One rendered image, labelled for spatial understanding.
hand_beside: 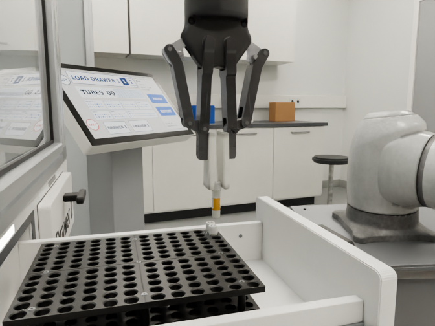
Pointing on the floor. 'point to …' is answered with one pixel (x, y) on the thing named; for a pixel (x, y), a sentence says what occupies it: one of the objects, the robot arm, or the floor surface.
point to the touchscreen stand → (116, 191)
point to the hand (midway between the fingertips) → (216, 159)
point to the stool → (330, 169)
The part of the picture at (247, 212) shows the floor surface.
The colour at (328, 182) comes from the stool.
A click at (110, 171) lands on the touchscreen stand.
